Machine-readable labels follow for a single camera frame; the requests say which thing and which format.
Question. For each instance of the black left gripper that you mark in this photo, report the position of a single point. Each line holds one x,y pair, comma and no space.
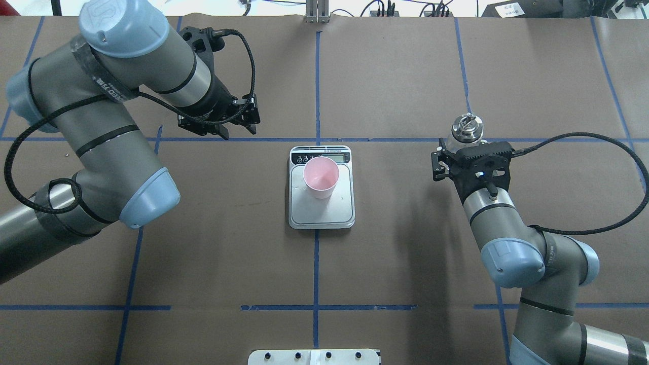
215,99

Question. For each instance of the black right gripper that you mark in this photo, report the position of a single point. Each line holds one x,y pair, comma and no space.
439,163

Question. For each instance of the clear glass sauce bottle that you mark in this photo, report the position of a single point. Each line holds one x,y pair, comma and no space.
466,131

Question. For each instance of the pink paper cup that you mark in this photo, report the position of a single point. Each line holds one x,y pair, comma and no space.
321,175

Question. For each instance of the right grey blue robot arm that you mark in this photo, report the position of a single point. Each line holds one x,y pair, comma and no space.
549,268

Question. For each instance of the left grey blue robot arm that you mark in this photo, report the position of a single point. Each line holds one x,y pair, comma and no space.
125,50

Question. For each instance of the silver digital kitchen scale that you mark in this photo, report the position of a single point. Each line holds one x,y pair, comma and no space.
305,211

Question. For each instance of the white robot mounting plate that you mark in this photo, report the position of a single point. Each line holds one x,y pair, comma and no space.
316,356

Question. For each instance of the aluminium frame post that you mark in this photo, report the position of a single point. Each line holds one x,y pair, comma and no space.
317,11

